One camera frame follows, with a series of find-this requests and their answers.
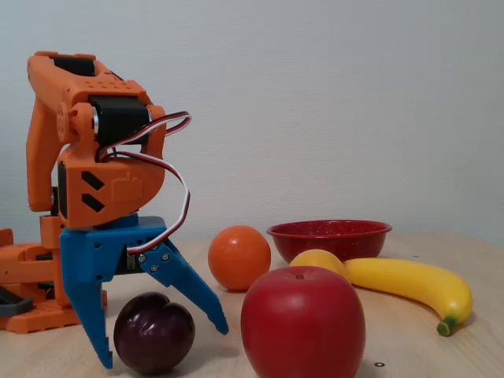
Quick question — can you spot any dark purple plum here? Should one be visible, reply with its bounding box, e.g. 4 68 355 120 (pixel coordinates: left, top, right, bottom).
113 291 196 376

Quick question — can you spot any red apple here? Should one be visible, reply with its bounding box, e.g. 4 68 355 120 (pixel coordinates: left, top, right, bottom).
240 265 367 378

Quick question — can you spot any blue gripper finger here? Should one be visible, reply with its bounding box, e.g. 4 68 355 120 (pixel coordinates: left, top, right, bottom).
63 280 115 370
139 237 230 336

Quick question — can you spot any red speckled bowl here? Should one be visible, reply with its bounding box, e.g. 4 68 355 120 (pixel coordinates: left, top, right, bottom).
266 220 393 264

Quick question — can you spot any yellow peach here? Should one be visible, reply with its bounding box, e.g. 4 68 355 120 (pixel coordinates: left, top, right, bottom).
289 249 351 283

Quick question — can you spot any orange fruit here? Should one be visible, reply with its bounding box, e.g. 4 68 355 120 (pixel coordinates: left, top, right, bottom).
207 224 272 292

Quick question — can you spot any yellow banana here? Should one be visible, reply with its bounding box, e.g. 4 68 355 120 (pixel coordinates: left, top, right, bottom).
344 258 474 337

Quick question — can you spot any red white black servo cable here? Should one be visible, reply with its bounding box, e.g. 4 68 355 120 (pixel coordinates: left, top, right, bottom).
105 150 192 254
94 111 192 162

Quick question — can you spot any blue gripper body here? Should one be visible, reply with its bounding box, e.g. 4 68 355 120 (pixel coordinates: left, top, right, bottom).
59 215 170 283

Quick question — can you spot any dark grey table clamp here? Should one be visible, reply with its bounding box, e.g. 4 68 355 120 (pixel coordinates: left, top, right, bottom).
0 285 34 318

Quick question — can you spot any orange robot base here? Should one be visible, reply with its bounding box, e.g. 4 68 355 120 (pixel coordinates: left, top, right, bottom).
0 214 108 335

